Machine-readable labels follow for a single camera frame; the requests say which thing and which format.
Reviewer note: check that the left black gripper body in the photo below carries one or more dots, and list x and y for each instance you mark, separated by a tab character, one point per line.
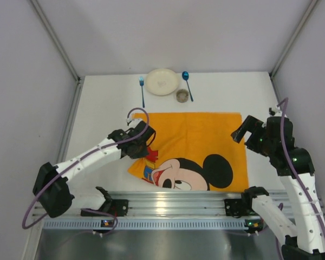
137	149

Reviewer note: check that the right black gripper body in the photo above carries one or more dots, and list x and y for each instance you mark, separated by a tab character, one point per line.
252	135

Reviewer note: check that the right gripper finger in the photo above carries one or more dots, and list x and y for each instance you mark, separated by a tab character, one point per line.
254	141
250	124

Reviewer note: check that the orange Mickey Mouse cloth placemat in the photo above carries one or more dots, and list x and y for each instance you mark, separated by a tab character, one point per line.
194	152

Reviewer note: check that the small speckled stone cup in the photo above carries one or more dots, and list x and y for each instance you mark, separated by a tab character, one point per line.
182	95

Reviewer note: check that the cream round plate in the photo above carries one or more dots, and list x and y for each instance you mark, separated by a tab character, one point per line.
162	82

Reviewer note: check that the blue metallic spoon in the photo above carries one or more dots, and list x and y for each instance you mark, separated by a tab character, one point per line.
185	76

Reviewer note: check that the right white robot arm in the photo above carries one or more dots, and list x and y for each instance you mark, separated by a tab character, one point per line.
304	238

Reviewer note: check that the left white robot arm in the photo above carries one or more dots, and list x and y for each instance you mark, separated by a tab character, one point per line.
56	186

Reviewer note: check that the blue metallic fork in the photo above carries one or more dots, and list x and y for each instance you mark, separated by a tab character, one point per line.
141	83

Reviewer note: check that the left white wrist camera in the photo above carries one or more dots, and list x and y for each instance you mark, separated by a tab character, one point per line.
130	120

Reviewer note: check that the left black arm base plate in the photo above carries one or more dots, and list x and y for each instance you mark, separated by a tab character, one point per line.
117	208

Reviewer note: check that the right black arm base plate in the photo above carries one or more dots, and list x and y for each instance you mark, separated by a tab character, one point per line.
236	208

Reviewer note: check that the aluminium mounting rail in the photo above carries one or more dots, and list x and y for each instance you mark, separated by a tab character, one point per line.
175	204

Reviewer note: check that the slotted grey cable duct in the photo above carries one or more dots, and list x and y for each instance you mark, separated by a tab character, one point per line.
152	224

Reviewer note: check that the right aluminium frame post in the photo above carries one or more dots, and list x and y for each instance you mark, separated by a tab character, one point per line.
302	22

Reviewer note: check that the aluminium frame post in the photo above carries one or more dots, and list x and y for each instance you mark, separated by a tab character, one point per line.
302	22
54	38

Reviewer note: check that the left aluminium frame post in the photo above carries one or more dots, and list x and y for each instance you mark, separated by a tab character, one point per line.
54	38

